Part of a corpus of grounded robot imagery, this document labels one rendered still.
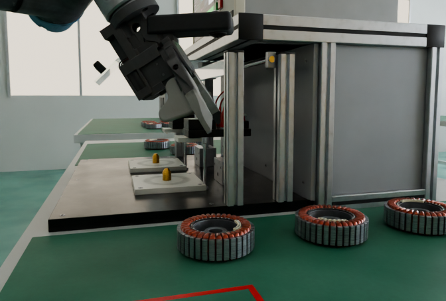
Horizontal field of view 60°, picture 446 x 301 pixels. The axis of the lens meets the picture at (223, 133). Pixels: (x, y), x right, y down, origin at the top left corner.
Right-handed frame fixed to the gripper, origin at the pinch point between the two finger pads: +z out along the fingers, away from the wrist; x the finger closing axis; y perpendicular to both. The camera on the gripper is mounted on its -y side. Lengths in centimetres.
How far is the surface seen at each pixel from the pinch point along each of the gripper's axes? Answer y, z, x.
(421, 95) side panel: -36.0, 17.1, -28.5
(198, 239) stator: 9.7, 11.1, 5.4
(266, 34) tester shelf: -13.9, -9.2, -15.7
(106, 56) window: 133, -148, -470
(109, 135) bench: 79, -25, -174
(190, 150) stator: 24, 5, -90
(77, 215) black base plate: 29.4, 0.6, -7.7
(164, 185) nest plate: 19.4, 5.5, -25.1
